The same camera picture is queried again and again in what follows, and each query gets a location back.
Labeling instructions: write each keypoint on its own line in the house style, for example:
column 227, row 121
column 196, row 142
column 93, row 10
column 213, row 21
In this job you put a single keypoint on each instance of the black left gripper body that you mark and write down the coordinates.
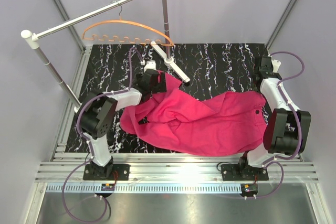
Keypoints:
column 159, row 87

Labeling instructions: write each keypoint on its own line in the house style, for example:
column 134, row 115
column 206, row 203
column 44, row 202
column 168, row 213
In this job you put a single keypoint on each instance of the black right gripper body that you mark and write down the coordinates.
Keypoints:
column 262, row 64

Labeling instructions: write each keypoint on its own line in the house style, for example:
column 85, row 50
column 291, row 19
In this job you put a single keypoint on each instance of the pink trousers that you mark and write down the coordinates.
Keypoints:
column 227, row 124

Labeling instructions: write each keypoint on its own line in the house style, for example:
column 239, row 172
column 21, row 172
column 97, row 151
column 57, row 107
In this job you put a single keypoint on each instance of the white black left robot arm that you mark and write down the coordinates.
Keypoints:
column 96, row 115

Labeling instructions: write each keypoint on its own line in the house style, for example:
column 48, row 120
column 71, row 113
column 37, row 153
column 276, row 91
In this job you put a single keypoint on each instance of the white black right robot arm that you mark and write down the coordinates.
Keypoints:
column 287, row 130

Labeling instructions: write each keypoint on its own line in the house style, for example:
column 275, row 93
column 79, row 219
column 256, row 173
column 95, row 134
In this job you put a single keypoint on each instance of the orange clothes hanger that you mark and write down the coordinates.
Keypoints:
column 120, row 31

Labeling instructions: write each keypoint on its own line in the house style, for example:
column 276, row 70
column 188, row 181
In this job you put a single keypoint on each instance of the left controller board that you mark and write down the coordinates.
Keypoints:
column 108, row 187

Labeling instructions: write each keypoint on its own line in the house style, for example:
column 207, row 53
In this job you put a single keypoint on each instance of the controller board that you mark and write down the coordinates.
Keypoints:
column 108, row 187
column 246, row 188

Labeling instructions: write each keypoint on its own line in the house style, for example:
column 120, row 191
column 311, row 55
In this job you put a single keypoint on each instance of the right controller board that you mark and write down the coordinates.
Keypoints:
column 246, row 188

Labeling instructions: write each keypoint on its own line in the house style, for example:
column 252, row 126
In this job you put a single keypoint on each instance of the silver white clothes rack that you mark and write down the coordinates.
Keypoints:
column 32, row 41

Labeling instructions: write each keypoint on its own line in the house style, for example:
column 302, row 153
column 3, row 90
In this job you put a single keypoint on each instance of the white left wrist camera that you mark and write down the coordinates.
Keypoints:
column 151, row 64

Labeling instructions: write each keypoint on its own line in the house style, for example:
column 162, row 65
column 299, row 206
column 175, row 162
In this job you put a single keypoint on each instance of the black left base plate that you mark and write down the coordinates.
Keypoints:
column 110, row 172

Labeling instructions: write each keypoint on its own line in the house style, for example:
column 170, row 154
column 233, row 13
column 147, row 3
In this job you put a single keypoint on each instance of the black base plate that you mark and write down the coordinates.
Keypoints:
column 234, row 172
column 110, row 172

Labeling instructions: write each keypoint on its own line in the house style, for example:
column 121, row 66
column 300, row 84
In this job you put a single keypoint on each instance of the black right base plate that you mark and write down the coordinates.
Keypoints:
column 234, row 172

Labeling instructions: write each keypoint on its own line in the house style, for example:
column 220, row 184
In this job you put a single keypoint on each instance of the slotted white cable duct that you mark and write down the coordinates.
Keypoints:
column 124, row 188

